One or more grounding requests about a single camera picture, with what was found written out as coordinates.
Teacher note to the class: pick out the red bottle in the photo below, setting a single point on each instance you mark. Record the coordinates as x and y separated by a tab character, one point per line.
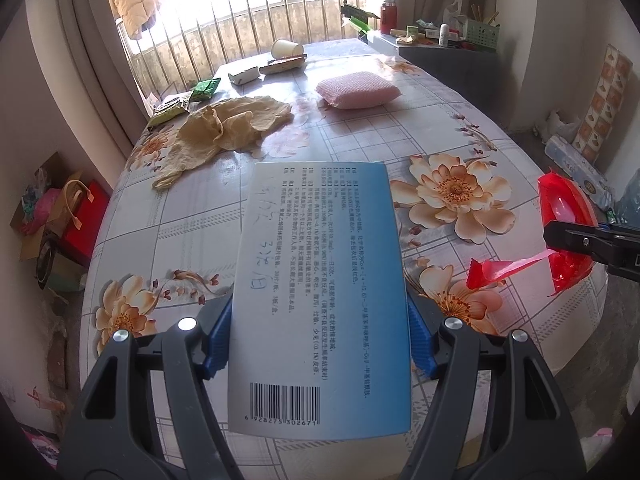
387	20

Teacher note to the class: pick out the small white bottle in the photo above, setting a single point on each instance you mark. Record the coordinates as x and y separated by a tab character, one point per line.
444	34

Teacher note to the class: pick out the cardboard box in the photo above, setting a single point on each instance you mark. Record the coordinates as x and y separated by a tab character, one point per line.
27	245

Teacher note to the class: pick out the patterned tile board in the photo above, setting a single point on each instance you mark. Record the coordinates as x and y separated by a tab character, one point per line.
602	95

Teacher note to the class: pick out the small white box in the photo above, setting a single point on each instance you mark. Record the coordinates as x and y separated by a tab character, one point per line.
244	76

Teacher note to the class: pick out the pink mesh sponge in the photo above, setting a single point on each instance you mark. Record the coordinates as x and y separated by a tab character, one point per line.
357	91

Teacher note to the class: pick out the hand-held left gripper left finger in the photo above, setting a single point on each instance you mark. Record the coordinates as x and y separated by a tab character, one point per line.
217	340

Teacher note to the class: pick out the black round pot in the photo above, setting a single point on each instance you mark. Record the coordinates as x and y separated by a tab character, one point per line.
46	265

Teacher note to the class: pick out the green plastic basket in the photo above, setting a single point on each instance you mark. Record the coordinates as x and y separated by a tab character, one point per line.
482	35

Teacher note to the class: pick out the red gift bag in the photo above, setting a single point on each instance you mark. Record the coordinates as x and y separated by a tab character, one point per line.
85	240

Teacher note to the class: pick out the toilet paper pack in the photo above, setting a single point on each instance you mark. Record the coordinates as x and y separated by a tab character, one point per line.
575	167

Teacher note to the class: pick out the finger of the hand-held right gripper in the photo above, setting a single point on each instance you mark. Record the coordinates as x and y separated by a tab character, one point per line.
575	240

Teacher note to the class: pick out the red plastic bag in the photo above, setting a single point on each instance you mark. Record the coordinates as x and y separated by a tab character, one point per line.
565	200

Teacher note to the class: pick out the metal window railing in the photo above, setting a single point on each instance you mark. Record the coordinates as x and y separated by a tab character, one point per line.
225	35

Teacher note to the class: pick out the green snack packet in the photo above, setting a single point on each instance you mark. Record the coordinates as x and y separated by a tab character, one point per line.
206	89

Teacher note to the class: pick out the yellow-green snack packet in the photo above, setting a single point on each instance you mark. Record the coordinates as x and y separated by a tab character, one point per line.
170	109

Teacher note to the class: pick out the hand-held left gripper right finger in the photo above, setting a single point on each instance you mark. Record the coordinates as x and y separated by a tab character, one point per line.
422	340

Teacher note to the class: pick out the floral tablecloth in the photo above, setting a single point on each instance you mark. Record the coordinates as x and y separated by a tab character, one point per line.
350	130

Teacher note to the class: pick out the crumpled white plastic bag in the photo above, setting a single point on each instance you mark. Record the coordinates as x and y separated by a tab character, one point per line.
560	127

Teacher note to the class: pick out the pink plastic bag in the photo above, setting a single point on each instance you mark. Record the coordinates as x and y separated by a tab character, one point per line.
45	205

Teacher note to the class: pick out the yellow cloth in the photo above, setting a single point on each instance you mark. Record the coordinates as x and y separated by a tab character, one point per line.
225	120

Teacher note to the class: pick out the green plastic tool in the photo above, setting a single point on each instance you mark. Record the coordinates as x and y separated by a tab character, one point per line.
357	22

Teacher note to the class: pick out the dark grey cabinet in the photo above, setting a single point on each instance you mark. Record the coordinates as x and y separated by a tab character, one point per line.
445	70

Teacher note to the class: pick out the blue white medicine box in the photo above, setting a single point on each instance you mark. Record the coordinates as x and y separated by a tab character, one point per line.
320	285

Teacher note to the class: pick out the white paper cup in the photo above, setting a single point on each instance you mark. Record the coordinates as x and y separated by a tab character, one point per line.
285	48

